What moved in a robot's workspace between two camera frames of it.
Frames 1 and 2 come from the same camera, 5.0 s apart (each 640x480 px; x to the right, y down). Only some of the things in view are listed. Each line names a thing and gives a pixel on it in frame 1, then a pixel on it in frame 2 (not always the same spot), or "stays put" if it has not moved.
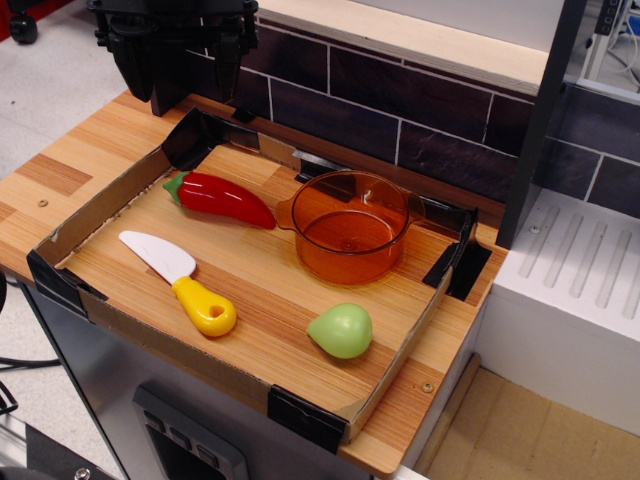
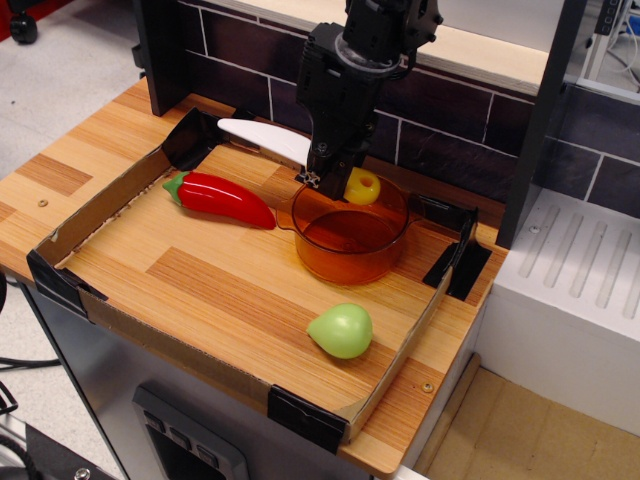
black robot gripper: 146,35 → 339,80
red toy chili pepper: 221,198 stays put
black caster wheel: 23,28 stays put
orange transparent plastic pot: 350,224 stays put
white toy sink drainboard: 563,316 stays put
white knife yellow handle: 214,317 → 361,184
